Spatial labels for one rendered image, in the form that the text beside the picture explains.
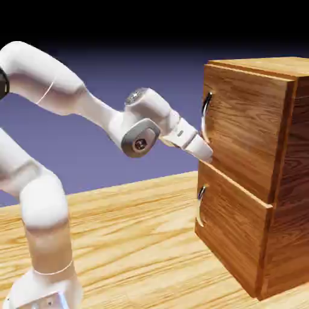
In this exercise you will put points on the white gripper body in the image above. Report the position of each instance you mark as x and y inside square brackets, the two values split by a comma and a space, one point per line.
[201, 147]

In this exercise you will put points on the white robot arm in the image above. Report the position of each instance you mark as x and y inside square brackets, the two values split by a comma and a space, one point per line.
[60, 82]

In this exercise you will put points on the large wooden cabinet door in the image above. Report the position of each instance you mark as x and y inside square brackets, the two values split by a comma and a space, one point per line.
[241, 130]

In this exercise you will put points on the wooden cabinet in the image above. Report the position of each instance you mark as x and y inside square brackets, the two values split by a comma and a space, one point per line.
[284, 169]

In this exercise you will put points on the small wooden cabinet door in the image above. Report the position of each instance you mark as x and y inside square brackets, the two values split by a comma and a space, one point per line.
[231, 229]

